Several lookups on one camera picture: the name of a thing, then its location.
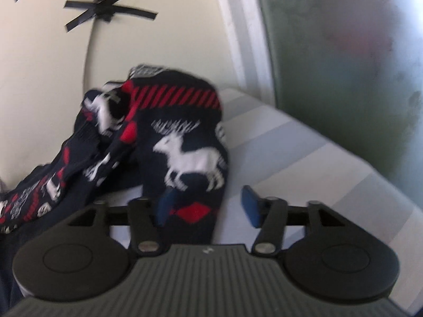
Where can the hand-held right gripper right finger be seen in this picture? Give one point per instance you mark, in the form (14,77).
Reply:
(251,204)

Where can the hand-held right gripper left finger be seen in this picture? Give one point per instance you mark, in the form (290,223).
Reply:
(165,206)

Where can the navy red reindeer knit sweater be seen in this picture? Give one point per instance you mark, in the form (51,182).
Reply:
(185,158)

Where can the blue grey striped bed sheet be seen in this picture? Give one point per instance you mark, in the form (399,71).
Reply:
(297,158)

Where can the dark cloth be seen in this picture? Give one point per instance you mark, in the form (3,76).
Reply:
(8,270)

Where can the frosted patterned window glass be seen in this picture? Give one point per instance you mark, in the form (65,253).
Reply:
(347,56)

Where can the white window frame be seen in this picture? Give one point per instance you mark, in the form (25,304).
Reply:
(244,39)

